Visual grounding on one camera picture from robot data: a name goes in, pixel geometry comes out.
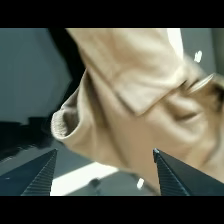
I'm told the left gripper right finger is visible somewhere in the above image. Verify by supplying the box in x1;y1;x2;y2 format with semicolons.
152;148;224;197

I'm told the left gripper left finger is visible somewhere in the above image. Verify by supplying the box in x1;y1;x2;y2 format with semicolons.
0;148;59;197

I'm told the beige shirt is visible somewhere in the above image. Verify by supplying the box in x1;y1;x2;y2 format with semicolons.
50;27;224;194

